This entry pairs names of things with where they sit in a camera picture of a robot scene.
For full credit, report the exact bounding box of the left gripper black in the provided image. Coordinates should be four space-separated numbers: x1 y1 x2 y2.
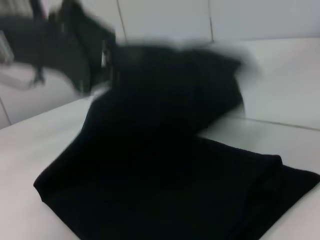
0 0 117 94

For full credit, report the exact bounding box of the black shirt with FREE print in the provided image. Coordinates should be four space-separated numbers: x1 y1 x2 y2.
33 36 320 240

